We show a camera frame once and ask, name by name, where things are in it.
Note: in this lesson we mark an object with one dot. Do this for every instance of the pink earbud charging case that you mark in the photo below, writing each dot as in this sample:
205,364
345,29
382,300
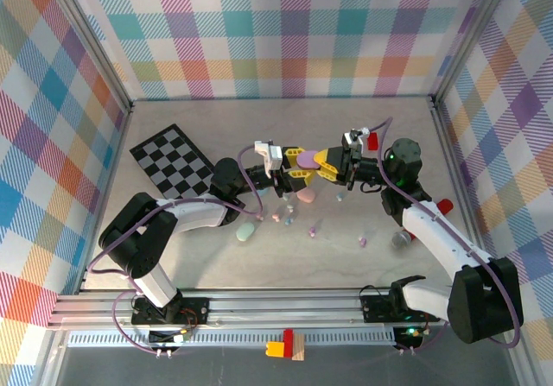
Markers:
306,196

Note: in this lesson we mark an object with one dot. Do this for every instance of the mint green earbud charging case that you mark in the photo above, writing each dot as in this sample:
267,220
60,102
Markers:
245,232

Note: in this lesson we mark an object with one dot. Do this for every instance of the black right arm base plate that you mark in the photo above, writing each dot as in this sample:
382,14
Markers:
376,310

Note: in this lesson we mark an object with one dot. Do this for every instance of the orange yellow toy brick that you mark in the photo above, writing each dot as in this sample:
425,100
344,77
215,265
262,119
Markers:
274,349

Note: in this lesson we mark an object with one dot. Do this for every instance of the small black circuit board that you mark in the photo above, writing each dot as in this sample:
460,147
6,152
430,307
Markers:
164,337
406,333

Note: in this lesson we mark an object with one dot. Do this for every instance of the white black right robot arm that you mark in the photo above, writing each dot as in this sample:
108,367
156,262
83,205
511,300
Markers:
484,304

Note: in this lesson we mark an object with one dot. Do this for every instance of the tan wooden block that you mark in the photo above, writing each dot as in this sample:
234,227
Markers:
299,351

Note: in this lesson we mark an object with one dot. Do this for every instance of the aluminium side rail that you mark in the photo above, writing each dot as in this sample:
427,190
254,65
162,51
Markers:
453,166
117,148

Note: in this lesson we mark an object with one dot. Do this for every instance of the purple earbud charging case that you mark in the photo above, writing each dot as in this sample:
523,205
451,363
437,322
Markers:
307,159

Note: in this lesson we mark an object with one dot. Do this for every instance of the red cylinder with grey cap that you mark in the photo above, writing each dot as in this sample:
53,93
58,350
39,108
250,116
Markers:
400,240

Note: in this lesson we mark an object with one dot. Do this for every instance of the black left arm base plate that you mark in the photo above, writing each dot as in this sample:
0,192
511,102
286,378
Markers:
198,306

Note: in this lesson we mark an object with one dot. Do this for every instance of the black grey checkerboard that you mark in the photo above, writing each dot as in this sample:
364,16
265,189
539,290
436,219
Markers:
168,161

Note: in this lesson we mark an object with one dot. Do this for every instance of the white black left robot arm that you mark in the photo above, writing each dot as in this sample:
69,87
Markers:
147,252

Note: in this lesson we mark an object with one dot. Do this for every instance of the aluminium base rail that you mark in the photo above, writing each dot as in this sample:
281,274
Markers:
281,308

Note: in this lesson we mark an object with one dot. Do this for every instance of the aluminium frame post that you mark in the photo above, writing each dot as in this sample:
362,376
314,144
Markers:
91,36
468,36

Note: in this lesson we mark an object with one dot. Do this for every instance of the tall red toy brick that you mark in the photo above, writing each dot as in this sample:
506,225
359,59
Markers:
288,336

